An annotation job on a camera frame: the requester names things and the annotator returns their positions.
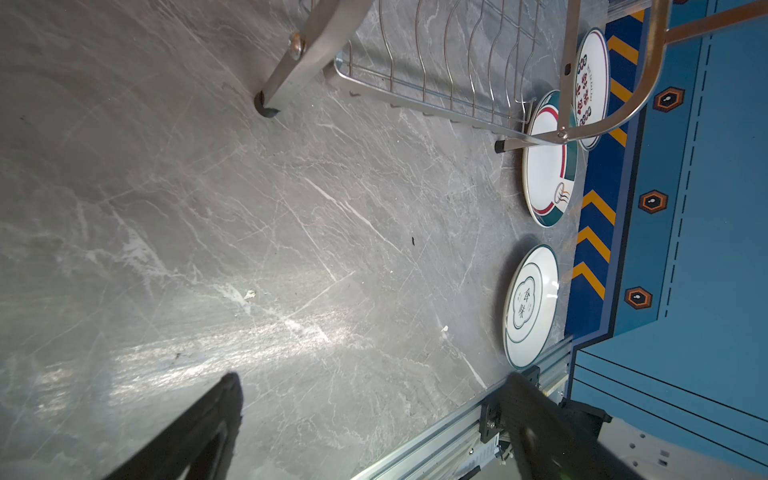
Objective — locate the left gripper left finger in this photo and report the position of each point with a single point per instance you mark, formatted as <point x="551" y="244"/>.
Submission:
<point x="199" y="444"/>

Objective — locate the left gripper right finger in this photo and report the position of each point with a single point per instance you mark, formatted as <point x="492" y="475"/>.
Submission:
<point x="546" y="444"/>

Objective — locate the white plate green cloud outline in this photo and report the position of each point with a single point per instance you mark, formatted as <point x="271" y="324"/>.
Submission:
<point x="530" y="306"/>

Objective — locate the chrome two-tier dish rack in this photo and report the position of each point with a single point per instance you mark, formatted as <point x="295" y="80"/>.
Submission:
<point x="486" y="64"/>

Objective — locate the white plate green red rim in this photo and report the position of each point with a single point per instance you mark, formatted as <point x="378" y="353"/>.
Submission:
<point x="549" y="172"/>

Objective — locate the white plate red characters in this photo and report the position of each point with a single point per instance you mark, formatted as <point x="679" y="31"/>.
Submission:
<point x="592" y="79"/>

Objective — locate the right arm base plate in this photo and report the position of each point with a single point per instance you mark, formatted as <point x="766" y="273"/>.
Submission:
<point x="493" y="411"/>

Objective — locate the aluminium mounting rail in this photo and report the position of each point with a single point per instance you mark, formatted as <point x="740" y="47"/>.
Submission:
<point x="464" y="442"/>

